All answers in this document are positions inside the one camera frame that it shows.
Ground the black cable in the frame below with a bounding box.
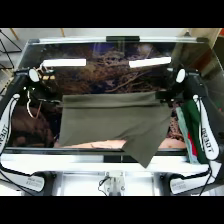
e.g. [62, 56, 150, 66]
[97, 175, 112, 197]

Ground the silver frame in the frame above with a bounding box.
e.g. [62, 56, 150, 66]
[0, 151, 224, 197]

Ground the olive green shirt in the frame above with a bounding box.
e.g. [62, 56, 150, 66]
[57, 91, 173, 169]

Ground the dark green garment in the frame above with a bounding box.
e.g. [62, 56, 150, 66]
[181, 98, 210, 165]

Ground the pale grey-green garment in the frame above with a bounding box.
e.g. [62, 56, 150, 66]
[175, 106, 195, 165]

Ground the red garment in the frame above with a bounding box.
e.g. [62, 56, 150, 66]
[186, 132, 198, 158]

